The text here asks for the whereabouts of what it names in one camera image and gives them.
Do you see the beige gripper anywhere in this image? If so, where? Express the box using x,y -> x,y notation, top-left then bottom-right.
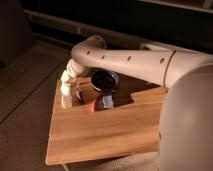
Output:
60,59 -> 85,96

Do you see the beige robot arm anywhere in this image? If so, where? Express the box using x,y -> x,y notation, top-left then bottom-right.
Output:
61,35 -> 213,171

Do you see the small clear bottle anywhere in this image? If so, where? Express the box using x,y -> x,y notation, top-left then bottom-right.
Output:
61,95 -> 72,109

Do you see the dark chair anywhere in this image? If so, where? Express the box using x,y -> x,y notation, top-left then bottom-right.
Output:
0,0 -> 34,64

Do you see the wooden board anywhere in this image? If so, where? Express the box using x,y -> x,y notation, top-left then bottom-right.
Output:
46,78 -> 165,165

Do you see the white window rail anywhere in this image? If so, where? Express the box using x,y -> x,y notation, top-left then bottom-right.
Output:
24,9 -> 184,51

